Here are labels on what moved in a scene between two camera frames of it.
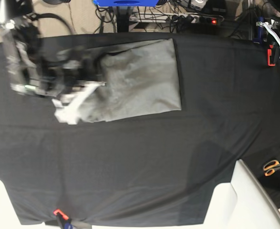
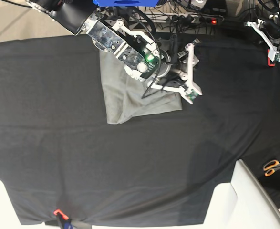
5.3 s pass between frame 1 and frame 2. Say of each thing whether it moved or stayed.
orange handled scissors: stayed
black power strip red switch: stayed
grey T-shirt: moved
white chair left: stayed
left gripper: moved
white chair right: stayed
